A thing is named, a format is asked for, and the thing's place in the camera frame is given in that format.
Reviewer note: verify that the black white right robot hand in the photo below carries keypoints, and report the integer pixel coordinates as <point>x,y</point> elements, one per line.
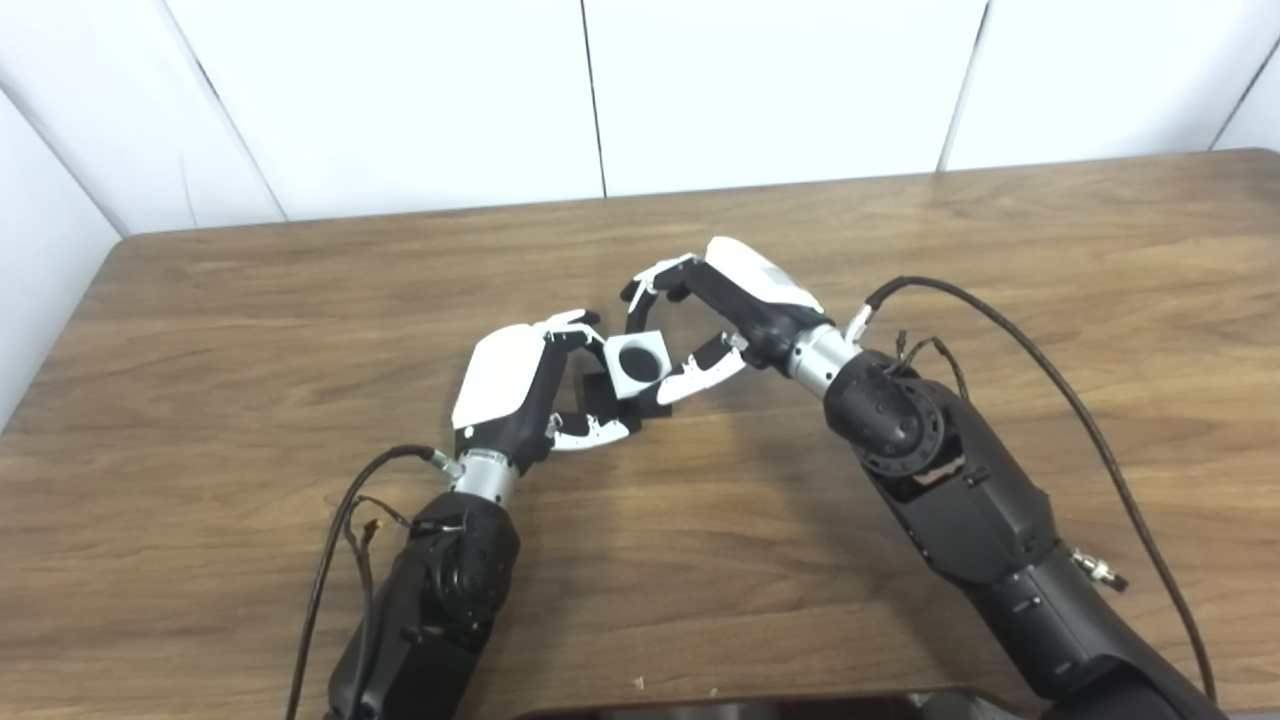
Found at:
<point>760,300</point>

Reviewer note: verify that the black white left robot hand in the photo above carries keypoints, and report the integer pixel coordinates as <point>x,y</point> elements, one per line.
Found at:
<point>500,380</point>

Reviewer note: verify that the white square piece with hole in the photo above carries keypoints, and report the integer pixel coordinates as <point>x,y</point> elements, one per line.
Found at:
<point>655,345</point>

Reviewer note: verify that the black peg with square base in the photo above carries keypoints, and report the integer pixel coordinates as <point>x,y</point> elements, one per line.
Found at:
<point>640,365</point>

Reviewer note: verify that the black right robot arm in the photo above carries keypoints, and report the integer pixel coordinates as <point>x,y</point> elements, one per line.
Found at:
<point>980,510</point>

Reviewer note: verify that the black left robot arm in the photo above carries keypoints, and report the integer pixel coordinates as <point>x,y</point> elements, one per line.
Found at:
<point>440,600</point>

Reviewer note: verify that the black robot torso edge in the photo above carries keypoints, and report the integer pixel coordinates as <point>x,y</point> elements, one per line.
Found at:
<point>750,710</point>

